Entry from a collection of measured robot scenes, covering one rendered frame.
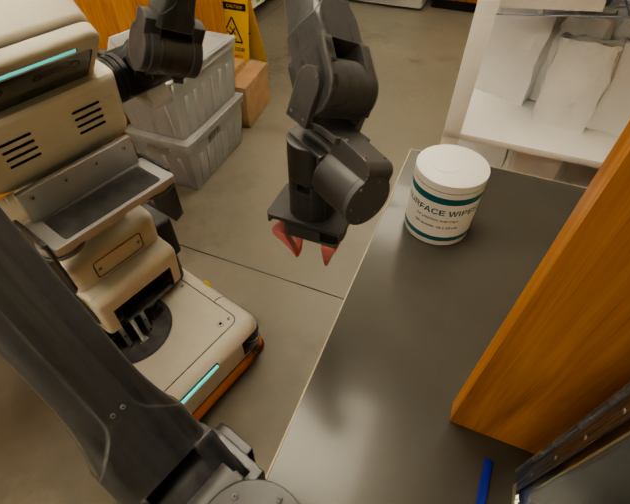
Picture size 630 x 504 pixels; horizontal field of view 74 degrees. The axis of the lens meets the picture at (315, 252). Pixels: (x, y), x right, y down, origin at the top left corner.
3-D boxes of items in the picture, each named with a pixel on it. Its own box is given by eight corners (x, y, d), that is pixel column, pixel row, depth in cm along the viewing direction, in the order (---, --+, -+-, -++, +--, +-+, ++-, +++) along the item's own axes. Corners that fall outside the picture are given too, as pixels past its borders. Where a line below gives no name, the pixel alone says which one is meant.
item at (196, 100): (245, 93, 247) (237, 34, 223) (187, 147, 210) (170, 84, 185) (185, 80, 258) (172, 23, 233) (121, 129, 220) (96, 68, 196)
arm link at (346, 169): (362, 71, 45) (301, 58, 40) (439, 117, 39) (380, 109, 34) (325, 168, 52) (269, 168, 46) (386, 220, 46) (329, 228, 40)
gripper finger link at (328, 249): (333, 285, 57) (336, 238, 50) (286, 269, 59) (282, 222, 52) (350, 250, 61) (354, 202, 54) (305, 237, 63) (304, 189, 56)
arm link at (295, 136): (319, 107, 47) (275, 123, 44) (357, 136, 43) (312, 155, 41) (318, 158, 52) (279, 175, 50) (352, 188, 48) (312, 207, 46)
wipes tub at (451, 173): (472, 211, 88) (495, 152, 77) (462, 254, 80) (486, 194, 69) (411, 196, 91) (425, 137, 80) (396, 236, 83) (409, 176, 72)
